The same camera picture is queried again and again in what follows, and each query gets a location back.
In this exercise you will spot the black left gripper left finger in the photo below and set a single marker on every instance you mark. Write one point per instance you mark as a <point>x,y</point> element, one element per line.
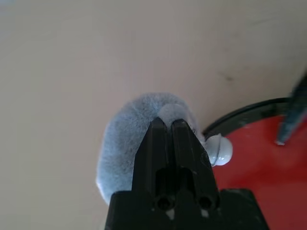
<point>151,163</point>

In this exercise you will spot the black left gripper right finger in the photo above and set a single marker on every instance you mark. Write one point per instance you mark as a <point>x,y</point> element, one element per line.
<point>192,163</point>

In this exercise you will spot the grey-white plush zipper pendant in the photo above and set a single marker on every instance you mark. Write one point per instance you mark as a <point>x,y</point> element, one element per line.
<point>124,143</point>

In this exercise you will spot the red ping-pong paddle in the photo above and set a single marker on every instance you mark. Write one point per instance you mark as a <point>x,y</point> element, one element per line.
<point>259,167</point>

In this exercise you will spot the black and red paddle case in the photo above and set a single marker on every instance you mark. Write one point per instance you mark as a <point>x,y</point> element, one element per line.
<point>239,117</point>

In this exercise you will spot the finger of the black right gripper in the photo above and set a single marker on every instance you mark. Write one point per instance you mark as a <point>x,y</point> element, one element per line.
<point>293,115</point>

